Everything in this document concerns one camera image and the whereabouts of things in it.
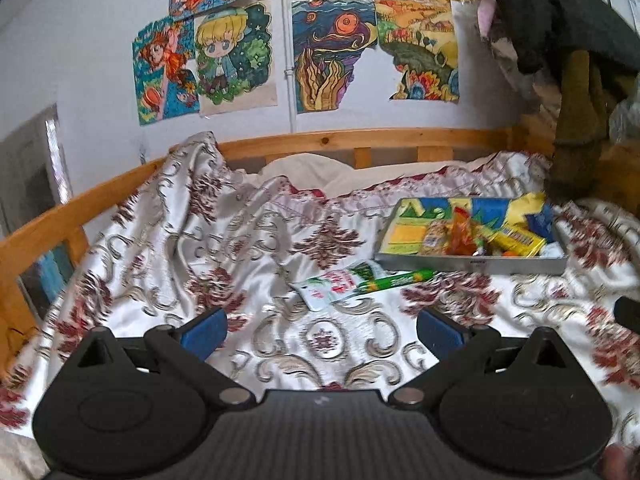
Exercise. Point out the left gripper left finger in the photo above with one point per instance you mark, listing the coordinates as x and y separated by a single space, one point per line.
182 353

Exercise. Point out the white green pickle pouch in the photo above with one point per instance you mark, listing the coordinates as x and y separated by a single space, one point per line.
321 291

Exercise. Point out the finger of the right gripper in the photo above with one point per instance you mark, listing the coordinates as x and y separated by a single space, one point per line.
627 314

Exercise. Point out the landscape hill drawing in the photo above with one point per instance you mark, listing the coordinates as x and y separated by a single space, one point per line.
419 36

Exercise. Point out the anime boy drawing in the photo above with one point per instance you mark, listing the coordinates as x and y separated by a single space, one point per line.
234 60

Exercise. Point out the wooden bed frame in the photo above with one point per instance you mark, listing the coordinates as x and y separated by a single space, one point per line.
617 181

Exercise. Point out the black hanging garment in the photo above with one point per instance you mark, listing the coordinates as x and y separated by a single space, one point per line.
545 32

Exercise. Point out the nut bar clear packet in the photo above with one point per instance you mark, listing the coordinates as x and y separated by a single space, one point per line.
436 238

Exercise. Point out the white pillow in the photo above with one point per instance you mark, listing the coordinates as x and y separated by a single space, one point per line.
334 178

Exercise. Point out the yellow gold snack packet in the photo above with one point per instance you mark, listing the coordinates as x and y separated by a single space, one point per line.
521 242

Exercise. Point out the swirly night seaweed drawing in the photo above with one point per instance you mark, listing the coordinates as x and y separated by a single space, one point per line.
328 38

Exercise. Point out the blue white box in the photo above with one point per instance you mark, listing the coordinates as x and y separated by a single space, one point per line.
541 223

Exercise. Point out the red-haired girl drawing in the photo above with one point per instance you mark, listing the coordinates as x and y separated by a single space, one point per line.
165 86

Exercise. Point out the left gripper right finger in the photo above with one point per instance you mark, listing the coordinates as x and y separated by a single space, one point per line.
461 352

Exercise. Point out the olive brown hanging garment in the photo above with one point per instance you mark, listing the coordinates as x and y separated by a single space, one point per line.
580 130

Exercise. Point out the floral satin bedspread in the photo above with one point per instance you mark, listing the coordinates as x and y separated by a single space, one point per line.
199 236

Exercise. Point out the green sausage stick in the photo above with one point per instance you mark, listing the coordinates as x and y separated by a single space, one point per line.
393 281

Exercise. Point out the orange snack bag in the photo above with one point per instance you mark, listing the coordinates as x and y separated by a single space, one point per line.
464 240

